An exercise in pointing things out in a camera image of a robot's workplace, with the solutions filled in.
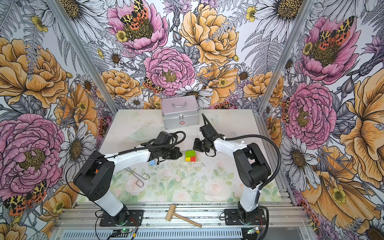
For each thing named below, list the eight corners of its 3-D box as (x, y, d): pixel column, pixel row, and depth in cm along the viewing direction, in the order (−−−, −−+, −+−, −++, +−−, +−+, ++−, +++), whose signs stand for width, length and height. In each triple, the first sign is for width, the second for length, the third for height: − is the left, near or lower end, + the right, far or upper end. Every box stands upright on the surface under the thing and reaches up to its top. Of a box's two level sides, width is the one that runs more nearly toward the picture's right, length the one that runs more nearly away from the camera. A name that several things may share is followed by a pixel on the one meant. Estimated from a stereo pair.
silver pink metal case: (165, 130, 112) (161, 114, 100) (164, 110, 126) (161, 94, 113) (198, 126, 115) (199, 110, 102) (194, 107, 129) (194, 91, 116)
